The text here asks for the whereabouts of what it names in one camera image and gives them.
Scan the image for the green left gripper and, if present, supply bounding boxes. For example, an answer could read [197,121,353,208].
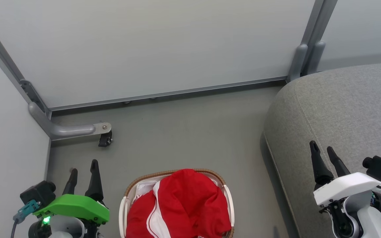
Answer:
[33,159,110,226]

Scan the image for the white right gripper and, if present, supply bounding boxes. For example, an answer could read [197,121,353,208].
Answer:
[310,140,381,207]

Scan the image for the red and white garment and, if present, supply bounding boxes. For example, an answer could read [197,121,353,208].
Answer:
[126,169,233,238]

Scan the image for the grey fabric sofa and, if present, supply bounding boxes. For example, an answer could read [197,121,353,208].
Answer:
[263,61,381,238]

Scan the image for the black caster wheel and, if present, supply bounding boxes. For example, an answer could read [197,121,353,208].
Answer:
[98,130,113,147]

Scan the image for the grey curved partition foot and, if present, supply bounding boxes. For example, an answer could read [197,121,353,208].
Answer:
[28,102,112,141]

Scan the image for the teal plug left camera cable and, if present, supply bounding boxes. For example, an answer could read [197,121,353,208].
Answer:
[11,199,41,238]

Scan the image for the wicker laundry basket white handles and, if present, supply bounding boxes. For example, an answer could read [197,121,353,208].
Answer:
[119,168,235,238]

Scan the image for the grey partition post with feet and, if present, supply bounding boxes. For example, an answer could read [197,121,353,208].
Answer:
[286,0,338,84]

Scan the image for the grey partition bottom rail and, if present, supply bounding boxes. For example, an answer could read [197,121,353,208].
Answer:
[49,76,289,111]

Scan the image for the grey partition corner post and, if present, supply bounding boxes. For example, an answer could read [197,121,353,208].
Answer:
[0,9,53,120]

